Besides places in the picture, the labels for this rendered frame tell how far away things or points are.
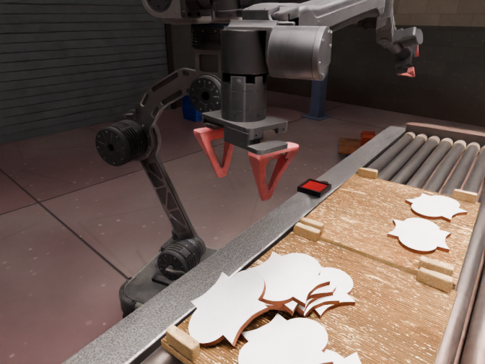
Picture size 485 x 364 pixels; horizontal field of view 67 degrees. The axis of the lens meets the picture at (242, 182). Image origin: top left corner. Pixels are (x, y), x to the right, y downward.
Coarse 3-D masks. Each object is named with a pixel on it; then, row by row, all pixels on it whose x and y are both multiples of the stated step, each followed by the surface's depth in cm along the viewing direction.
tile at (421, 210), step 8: (408, 200) 99; (416, 200) 99; (424, 200) 99; (432, 200) 99; (440, 200) 99; (448, 200) 99; (416, 208) 95; (424, 208) 95; (432, 208) 95; (440, 208) 95; (448, 208) 95; (456, 208) 95; (424, 216) 92; (432, 216) 91; (440, 216) 92; (448, 216) 91
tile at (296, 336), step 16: (272, 320) 60; (288, 320) 60; (304, 320) 60; (256, 336) 57; (272, 336) 57; (288, 336) 57; (304, 336) 56; (320, 336) 56; (240, 352) 54; (256, 352) 54; (272, 352) 54; (288, 352) 54; (304, 352) 53; (320, 352) 53
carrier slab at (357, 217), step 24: (336, 192) 106; (360, 192) 106; (384, 192) 106; (408, 192) 106; (432, 192) 106; (312, 216) 93; (336, 216) 93; (360, 216) 93; (384, 216) 93; (408, 216) 93; (456, 216) 93; (336, 240) 83; (360, 240) 83; (384, 240) 83; (456, 240) 83; (408, 264) 75; (456, 264) 75
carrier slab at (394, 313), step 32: (320, 256) 78; (352, 256) 78; (384, 288) 69; (416, 288) 69; (256, 320) 62; (320, 320) 62; (352, 320) 62; (384, 320) 62; (416, 320) 62; (224, 352) 56; (352, 352) 56; (384, 352) 56; (416, 352) 56
